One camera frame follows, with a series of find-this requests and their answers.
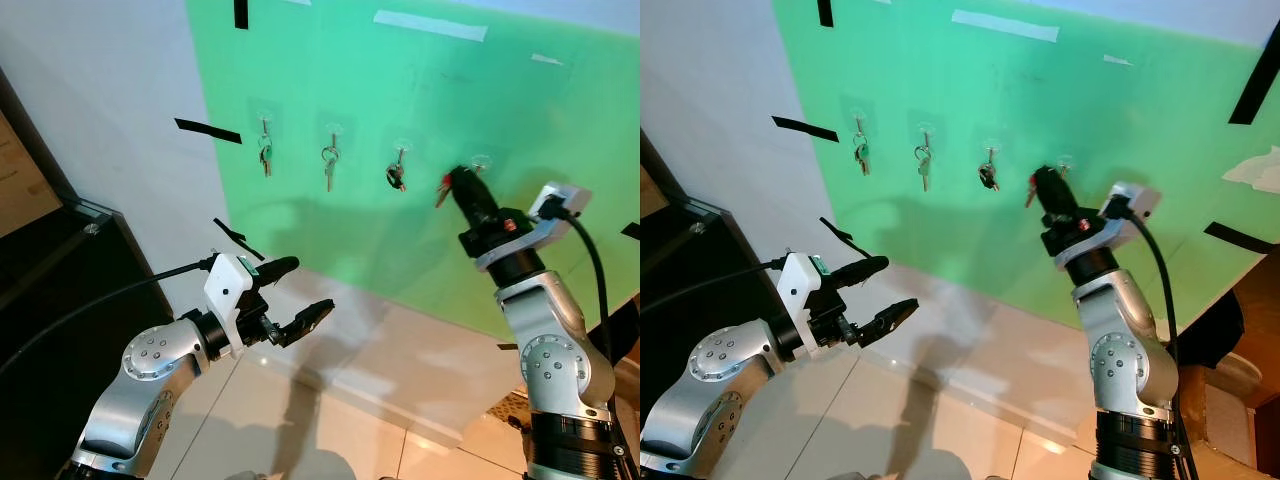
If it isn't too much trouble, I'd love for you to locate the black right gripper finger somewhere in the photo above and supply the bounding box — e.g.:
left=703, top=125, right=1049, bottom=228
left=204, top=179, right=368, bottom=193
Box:
left=460, top=166, right=503, bottom=223
left=1045, top=166, right=1083, bottom=223
left=1033, top=166, right=1069, bottom=231
left=447, top=166, right=489, bottom=233

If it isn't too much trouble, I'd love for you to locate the black bag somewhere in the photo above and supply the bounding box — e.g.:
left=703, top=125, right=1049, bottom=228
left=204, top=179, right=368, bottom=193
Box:
left=1174, top=289, right=1247, bottom=370
left=584, top=294, right=641, bottom=367

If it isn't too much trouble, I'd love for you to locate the glossy black cabinet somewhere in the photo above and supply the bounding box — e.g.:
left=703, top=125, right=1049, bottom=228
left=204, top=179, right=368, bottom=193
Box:
left=640, top=130, right=781, bottom=403
left=0, top=66, right=179, bottom=473

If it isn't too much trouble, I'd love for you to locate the brown cardboard box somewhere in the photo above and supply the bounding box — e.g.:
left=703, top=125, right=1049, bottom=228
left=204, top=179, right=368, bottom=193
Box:
left=0, top=108, right=64, bottom=240
left=640, top=163, right=665, bottom=224

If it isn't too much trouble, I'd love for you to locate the long white tape strip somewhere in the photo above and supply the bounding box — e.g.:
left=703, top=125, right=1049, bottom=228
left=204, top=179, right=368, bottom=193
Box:
left=950, top=9, right=1061, bottom=44
left=372, top=9, right=490, bottom=44

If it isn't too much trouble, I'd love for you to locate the torn white tape patch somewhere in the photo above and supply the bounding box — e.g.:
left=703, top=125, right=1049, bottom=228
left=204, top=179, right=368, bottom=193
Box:
left=1221, top=146, right=1280, bottom=192

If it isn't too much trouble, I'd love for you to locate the brown wooden furniture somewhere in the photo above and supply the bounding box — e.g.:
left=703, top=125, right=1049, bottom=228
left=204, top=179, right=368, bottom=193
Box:
left=1178, top=255, right=1280, bottom=473

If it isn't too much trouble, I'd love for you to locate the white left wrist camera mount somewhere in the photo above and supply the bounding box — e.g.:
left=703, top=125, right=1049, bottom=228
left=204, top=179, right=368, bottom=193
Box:
left=203, top=253, right=264, bottom=359
left=778, top=252, right=837, bottom=357

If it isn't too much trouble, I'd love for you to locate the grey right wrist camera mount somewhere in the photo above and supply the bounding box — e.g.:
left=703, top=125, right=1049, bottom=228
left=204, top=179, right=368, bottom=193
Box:
left=476, top=182, right=593, bottom=274
left=1058, top=182, right=1164, bottom=272

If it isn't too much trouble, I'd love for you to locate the green wall sheet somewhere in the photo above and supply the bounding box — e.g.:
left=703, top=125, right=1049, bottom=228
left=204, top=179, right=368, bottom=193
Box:
left=770, top=0, right=1280, bottom=337
left=185, top=0, right=641, bottom=342

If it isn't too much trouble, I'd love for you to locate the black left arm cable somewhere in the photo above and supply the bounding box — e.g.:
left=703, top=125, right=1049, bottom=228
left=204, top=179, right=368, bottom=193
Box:
left=0, top=257, right=219, bottom=377
left=640, top=258, right=791, bottom=302

